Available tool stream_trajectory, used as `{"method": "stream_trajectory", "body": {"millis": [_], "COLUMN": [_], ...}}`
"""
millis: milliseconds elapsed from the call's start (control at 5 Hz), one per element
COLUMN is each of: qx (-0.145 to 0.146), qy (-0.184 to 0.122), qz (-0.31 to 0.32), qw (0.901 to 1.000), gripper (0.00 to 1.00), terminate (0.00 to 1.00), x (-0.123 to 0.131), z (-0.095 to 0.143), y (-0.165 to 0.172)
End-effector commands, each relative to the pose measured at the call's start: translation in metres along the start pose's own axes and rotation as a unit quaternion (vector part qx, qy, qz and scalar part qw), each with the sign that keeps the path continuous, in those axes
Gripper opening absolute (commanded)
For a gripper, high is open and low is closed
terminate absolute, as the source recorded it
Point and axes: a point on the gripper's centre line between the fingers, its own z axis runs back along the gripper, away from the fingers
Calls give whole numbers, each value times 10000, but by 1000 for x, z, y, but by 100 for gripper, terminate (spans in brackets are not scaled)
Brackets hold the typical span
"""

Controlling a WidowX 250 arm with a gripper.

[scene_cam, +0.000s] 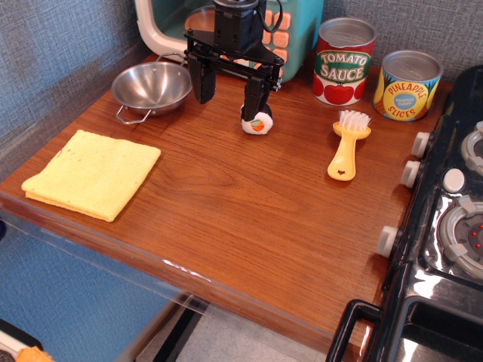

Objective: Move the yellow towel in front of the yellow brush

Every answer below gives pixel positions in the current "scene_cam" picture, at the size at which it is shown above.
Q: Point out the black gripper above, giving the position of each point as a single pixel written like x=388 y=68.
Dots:
x=236 y=45

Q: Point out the yellow towel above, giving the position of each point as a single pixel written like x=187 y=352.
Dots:
x=94 y=175

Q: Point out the toy sushi roll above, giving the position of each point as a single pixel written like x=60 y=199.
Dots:
x=261 y=124

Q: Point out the teal toy microwave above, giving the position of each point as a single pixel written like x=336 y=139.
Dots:
x=162 y=25

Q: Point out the tomato sauce can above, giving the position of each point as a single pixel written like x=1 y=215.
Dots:
x=342 y=61

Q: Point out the yellow dish brush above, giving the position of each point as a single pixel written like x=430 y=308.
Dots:
x=351 y=127

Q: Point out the pineapple slices can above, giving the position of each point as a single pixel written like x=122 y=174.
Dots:
x=407 y=84

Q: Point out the grey stove knob top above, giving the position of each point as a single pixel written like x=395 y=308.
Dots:
x=420 y=144

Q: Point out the grey stove knob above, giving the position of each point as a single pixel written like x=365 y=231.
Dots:
x=386 y=240
x=409 y=175
x=420 y=144

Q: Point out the grey stove knob middle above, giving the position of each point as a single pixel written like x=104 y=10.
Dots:
x=409 y=175

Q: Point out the grey stove knob bottom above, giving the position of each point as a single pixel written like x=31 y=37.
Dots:
x=386 y=240

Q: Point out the black toy stove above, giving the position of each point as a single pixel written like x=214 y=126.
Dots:
x=432 y=292

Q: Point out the orange black object bottom left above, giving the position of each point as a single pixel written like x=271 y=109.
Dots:
x=17 y=345

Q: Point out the small steel bowl with handles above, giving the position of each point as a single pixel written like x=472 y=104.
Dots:
x=150 y=90

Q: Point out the black oven door handle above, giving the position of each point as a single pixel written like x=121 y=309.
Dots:
x=356 y=310

